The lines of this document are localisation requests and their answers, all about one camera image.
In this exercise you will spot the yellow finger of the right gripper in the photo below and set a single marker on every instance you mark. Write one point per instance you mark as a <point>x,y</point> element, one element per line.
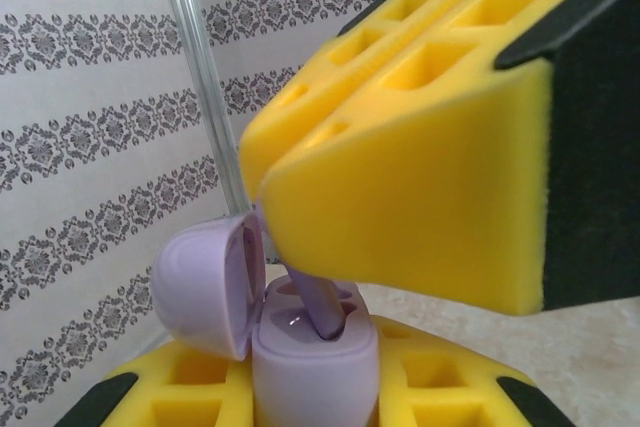
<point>310,117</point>
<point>400,197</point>

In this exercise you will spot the purple earbud charging case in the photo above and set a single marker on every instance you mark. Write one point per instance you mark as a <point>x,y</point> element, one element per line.
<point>300,377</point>

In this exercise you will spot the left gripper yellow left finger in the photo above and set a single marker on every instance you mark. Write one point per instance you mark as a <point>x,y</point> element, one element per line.
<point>240,397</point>

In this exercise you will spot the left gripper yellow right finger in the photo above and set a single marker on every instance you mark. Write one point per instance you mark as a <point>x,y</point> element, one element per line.
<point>387,372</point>

